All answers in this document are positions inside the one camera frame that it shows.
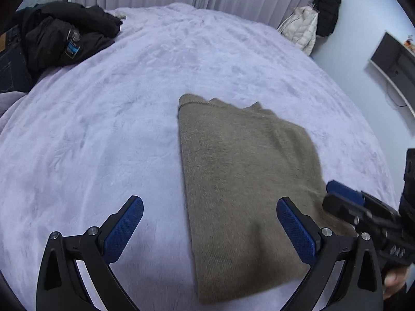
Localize black monitor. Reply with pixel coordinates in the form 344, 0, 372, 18
370, 32, 415, 99

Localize lavender fleece bed cover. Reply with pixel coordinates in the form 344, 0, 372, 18
0, 3, 401, 311

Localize person's right hand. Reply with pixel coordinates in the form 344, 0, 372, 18
383, 264, 408, 300

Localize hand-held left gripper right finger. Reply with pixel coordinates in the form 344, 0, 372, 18
276, 196, 384, 311

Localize black hanging coat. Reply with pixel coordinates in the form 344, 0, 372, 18
314, 0, 342, 38

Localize white curved shelf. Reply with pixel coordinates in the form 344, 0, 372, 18
368, 58, 415, 120

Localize white puffer jacket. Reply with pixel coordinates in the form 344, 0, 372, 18
277, 6, 319, 55

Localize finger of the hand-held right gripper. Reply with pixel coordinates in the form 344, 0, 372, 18
326, 180, 402, 222
322, 194, 386, 235

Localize grey-lilac plush blanket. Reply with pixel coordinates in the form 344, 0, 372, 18
0, 91, 28, 117

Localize olive knit sweater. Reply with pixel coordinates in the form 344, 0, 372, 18
178, 93, 357, 305

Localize black jacket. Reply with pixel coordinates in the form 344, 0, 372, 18
16, 2, 123, 81

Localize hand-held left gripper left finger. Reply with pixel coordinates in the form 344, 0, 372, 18
35, 196, 144, 311

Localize dark blue jeans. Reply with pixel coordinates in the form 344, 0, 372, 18
0, 26, 34, 93

